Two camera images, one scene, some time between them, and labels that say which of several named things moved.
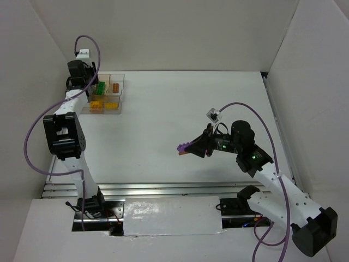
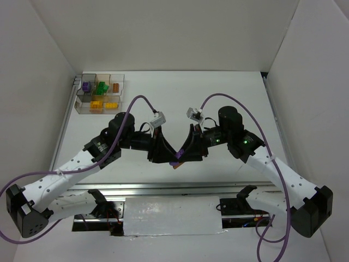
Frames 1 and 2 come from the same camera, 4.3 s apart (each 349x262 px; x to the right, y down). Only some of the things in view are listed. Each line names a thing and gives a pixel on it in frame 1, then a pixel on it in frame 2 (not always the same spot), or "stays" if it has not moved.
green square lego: (100, 89) stays
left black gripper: (92, 80) -> (152, 147)
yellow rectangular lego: (112, 105) stays
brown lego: (115, 88) stays
